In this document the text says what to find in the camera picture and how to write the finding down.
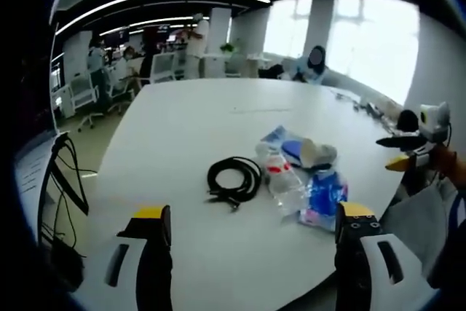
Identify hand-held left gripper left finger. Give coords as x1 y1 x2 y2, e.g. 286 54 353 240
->
74 204 175 311

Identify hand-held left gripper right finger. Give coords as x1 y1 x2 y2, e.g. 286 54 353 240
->
333 201 440 311

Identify blue pink plastic packet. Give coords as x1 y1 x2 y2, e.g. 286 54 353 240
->
297 169 351 234

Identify clear plastic bottle red label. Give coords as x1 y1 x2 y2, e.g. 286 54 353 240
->
254 139 311 218

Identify blue white plastic packet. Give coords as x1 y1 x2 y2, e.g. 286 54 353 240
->
259 125 292 152

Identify black cable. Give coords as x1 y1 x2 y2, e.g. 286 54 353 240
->
206 156 264 214

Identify small clutter on table edge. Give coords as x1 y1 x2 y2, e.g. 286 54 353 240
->
333 91 398 130

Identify person's right hand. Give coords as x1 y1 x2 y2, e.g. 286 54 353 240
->
431 144 458 180

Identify black round object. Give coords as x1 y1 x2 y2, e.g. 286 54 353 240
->
395 109 420 133

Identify grey monitor screen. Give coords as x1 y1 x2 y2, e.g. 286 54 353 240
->
13 132 59 199

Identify white table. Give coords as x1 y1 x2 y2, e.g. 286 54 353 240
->
76 77 406 311

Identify white office chair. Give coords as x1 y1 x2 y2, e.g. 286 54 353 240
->
149 52 177 84
68 70 105 133

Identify black hanging cables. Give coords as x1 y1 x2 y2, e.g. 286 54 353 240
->
39 135 99 253

